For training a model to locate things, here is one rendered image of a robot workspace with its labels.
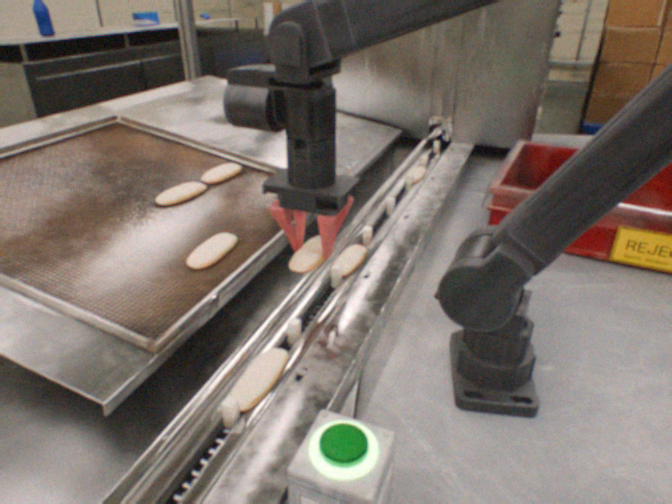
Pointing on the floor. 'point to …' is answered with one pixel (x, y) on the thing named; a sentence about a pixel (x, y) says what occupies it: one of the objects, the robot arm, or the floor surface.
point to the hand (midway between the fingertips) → (312, 248)
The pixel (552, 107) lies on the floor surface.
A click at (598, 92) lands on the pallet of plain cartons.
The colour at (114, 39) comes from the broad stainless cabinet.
